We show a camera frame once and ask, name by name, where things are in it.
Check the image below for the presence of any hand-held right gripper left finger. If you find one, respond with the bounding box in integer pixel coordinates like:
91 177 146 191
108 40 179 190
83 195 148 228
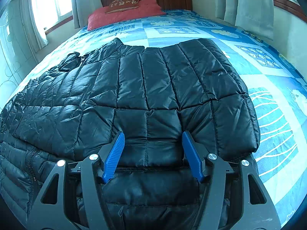
26 131 125 230

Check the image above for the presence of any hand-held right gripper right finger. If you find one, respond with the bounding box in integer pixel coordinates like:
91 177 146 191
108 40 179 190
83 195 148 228
182 131 281 230

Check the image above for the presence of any black puffer jacket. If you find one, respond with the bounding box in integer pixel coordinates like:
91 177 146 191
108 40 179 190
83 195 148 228
0 38 261 230

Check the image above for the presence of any blue printed bed sheet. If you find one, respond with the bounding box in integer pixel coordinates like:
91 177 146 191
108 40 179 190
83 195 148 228
0 9 307 230

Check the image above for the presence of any red pillow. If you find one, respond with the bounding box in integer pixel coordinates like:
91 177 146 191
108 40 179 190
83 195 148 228
87 0 167 31

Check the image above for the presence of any frosted glass wardrobe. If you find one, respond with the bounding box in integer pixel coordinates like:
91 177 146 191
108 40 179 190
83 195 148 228
0 0 39 101

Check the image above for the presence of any light grey curtain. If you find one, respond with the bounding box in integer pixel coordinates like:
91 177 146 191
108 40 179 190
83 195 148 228
20 0 48 53
215 0 274 41
71 0 101 29

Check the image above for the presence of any brown printed cushion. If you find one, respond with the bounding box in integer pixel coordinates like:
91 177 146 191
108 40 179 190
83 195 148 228
105 0 141 14

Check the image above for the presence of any window with wooden sill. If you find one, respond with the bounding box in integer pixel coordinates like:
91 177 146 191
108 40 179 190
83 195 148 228
30 0 73 33

